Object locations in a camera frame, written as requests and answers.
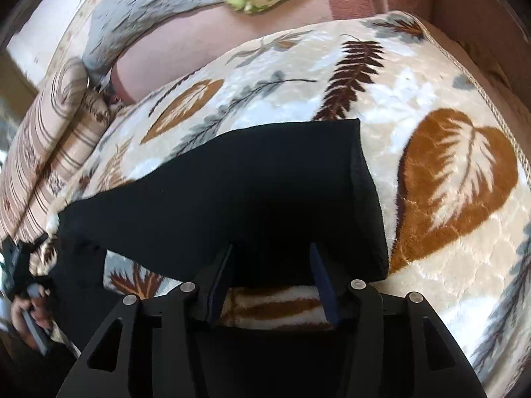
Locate leaf-print plush blanket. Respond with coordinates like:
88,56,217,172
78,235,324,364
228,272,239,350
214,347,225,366
41,10,531,398

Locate grey pillow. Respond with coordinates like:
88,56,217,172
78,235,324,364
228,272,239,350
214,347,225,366
41,0,227,90

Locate black pants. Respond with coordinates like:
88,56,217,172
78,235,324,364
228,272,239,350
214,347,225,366
47,118,391,346

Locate person's left hand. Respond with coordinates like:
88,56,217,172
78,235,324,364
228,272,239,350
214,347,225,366
12,294,55,350

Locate striped beige cushion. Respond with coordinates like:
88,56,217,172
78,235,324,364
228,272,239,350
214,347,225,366
0,57,114,258

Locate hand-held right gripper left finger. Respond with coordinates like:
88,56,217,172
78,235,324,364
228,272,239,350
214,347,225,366
56,244,234,398

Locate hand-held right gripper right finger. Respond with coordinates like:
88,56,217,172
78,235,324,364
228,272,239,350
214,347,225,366
310,243,489,398

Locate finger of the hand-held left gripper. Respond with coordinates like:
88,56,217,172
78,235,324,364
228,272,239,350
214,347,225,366
24,233,49,254

